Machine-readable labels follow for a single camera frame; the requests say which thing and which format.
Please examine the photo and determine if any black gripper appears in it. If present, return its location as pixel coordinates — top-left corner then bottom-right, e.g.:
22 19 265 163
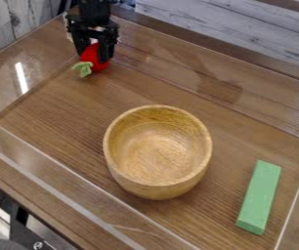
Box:
65 14 119 63

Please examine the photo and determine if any red plush strawberry toy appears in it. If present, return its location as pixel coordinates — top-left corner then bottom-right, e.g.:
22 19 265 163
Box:
71 43 109 78

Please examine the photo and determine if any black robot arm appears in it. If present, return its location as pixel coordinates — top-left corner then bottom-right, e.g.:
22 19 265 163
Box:
65 0 119 63

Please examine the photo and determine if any wooden bowl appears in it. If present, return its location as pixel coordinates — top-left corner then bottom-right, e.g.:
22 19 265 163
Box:
102 104 212 200

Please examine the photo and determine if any green rectangular block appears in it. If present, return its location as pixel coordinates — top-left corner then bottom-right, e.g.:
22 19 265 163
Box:
236 160 281 235

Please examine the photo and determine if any clear acrylic tray wall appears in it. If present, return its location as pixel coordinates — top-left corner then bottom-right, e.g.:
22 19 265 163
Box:
0 126 200 250

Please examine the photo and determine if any black table leg bracket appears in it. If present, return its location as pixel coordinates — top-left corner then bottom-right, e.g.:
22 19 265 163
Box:
9 206 55 250

